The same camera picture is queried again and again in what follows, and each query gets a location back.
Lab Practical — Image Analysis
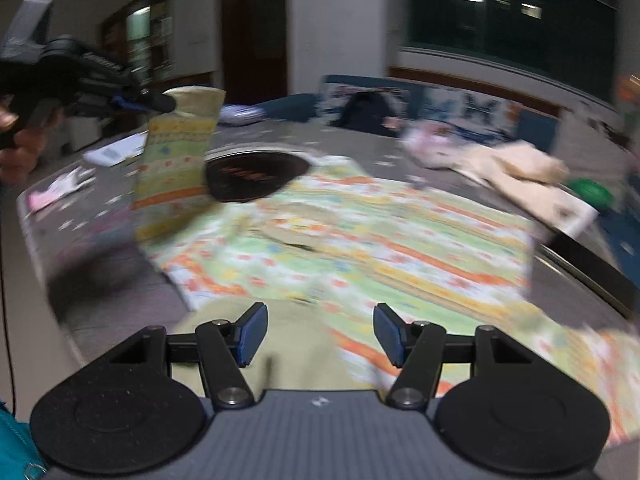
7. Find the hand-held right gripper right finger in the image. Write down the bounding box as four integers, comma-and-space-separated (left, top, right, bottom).
374, 303, 533, 408

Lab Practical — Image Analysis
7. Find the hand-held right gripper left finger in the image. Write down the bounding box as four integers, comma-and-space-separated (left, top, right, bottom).
107, 302, 268, 409

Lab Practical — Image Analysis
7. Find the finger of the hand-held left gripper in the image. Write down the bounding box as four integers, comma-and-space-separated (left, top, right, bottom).
110, 85, 179, 114

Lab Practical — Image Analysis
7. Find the green yellow patterned child's jacket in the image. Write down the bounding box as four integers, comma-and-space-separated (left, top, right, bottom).
132, 86, 640, 448

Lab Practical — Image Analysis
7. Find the person's left hand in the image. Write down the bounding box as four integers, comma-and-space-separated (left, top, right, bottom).
0, 96, 66, 183

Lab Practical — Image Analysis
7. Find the white printed paper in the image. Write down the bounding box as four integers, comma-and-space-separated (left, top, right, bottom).
82, 134, 151, 167

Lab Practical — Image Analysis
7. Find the wooden bookshelf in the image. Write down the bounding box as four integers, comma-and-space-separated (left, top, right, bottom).
100, 0, 173, 86

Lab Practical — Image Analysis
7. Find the pink white cloth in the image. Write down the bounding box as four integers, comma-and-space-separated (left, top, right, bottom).
29, 169, 97, 212

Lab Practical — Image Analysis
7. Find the dark wooden door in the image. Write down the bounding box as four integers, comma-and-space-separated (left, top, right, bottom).
220, 0, 291, 98

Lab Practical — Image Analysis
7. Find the blue sofa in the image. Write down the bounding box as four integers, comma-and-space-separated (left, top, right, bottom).
245, 75, 640, 261

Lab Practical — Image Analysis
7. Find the small butterfly print cushion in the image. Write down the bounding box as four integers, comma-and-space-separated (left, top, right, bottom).
320, 82, 412, 127

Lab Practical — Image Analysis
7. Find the pink plastic bag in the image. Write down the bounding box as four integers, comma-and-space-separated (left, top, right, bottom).
402, 120, 481, 168

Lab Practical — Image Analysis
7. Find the black smartphone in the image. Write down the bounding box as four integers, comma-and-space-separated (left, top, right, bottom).
545, 237, 640, 318

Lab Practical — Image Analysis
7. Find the black backpack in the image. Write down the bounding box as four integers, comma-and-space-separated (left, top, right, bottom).
332, 91, 401, 136

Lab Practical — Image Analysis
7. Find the cream sweater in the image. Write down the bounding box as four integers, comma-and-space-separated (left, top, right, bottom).
450, 140, 571, 197

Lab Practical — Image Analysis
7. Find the white paper sheet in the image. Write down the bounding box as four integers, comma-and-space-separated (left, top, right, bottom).
500, 180, 601, 237

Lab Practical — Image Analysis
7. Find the large butterfly print cushion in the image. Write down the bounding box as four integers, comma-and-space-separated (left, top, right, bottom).
425, 87, 521, 137

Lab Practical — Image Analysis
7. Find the green plastic bowl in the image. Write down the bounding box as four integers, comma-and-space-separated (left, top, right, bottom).
570, 177, 616, 211

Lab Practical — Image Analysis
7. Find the teal jacket sleeve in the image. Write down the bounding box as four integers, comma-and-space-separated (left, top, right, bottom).
0, 400, 47, 480

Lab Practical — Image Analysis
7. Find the green framed window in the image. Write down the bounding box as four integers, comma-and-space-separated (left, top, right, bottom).
400, 0, 618, 67

